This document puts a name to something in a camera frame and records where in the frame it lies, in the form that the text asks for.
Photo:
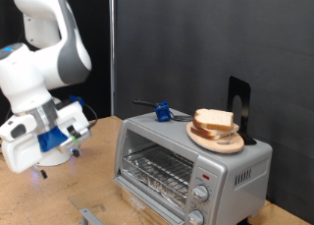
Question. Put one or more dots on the spatula with blue grip block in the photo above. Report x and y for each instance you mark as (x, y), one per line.
(163, 113)

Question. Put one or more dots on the silver toaster oven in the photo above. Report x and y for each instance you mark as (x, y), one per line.
(229, 185)

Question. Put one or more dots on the glass oven door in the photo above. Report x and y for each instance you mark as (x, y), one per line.
(98, 198)

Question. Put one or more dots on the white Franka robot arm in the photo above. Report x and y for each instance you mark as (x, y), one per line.
(32, 71)

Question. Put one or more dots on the thin metal pin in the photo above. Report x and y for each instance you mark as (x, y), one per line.
(230, 137)

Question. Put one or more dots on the round wooden board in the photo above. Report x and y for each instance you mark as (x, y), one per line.
(212, 145)

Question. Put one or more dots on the silver oven knob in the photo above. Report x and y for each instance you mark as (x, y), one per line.
(200, 193)
(195, 217)

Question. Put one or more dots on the wooden box under oven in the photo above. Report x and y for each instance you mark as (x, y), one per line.
(126, 195)

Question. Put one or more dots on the black metal bookend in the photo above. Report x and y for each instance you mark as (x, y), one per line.
(243, 90)

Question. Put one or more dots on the vertical metal pole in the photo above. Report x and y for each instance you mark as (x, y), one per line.
(112, 54)

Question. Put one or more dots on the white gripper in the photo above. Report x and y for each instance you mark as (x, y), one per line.
(19, 153)

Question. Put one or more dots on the thick white bread slice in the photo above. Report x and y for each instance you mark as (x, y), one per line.
(212, 118)

